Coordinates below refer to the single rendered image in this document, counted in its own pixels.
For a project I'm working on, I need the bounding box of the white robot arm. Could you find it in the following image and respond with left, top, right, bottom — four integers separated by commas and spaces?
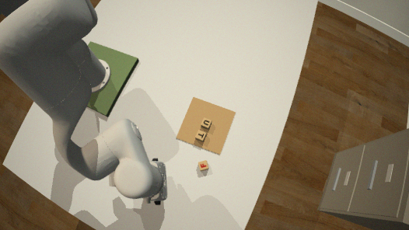
0, 0, 164, 204

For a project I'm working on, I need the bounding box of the tan letter block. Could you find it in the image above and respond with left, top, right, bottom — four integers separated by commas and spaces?
198, 160, 209, 171
195, 130, 206, 142
201, 117, 211, 130

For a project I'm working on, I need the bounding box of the tan mat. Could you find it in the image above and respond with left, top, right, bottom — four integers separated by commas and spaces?
177, 97, 236, 155

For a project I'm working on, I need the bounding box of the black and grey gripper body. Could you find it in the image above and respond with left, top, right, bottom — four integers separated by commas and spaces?
150, 161, 167, 201

